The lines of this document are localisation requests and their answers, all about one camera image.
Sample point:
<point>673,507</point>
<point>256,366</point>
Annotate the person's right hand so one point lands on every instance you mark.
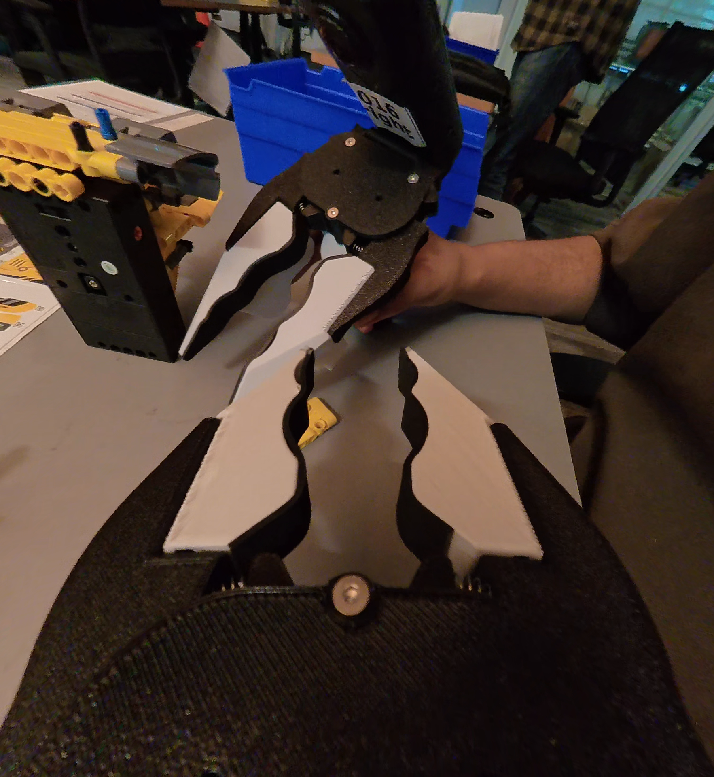
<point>442,279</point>

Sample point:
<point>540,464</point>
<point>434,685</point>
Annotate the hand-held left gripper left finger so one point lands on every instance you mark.
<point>235,485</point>

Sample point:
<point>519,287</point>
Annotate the printed sticker sheet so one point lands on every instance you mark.
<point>5,340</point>

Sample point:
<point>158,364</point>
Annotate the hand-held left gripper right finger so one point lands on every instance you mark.
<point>472,485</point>

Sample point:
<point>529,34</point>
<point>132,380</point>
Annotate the small yellow brick piece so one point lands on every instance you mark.
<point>319,419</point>

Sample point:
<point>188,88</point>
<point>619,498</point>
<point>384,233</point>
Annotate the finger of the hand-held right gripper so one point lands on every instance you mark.
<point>348,285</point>
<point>235,267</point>

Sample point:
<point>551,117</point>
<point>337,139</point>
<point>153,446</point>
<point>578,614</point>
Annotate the large yellow black brick model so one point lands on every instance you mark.
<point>90,273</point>

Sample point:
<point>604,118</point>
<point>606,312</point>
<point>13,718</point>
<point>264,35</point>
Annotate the white paper sheet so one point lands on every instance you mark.
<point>150,112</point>

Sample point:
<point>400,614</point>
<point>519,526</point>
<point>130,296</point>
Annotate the person's right forearm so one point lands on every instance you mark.
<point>533,273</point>

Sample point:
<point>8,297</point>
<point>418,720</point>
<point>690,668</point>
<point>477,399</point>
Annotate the black office chair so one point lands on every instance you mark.
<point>654,103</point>

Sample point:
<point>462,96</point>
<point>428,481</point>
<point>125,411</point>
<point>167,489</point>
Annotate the blue plastic storage bin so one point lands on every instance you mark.
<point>472,53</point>
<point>284,121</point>

